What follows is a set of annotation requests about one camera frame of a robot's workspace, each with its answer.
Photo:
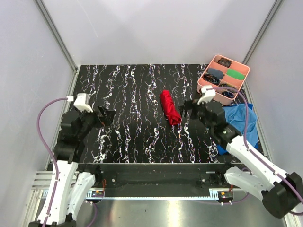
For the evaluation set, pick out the green cloth in tray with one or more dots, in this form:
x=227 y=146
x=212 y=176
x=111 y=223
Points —
x=235 y=74

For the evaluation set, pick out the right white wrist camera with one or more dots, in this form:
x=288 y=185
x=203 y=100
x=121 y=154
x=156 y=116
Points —
x=208 y=93

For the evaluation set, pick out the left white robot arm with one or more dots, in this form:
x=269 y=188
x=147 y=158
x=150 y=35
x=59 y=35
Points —
x=70 y=183

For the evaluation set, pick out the multicolour bands compartment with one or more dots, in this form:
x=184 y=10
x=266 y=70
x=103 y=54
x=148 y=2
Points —
x=227 y=92
x=211 y=79

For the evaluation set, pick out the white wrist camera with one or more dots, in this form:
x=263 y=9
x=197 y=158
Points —
x=80 y=102
x=208 y=93

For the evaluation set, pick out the multicolour bands left compartment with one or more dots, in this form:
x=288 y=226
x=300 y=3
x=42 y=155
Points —
x=211 y=79

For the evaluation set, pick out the pink divided organizer tray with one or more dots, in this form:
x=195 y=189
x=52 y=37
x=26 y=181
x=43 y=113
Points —
x=237 y=84

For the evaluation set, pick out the multicolour bands front compartment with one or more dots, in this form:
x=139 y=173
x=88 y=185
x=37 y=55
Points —
x=227 y=92

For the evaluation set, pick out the red cloth napkin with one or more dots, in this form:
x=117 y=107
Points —
x=169 y=108

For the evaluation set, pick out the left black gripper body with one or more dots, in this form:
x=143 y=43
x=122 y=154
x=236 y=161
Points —
x=90 y=119

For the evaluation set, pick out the light blue bucket hat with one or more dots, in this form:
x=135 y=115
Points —
x=236 y=116

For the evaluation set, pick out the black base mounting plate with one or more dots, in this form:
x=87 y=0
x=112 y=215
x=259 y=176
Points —
x=143 y=174

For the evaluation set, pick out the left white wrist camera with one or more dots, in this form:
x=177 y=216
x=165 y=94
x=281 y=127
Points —
x=80 y=102

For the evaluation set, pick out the dark patterned item in tray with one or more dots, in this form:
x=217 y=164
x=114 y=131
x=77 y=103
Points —
x=224 y=62

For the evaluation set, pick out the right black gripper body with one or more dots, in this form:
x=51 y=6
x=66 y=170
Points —
x=199 y=110

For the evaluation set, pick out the grey-blue cloth in tray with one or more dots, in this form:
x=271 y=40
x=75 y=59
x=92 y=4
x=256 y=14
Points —
x=217 y=73

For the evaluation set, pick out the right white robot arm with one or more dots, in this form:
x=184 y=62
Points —
x=279 y=191

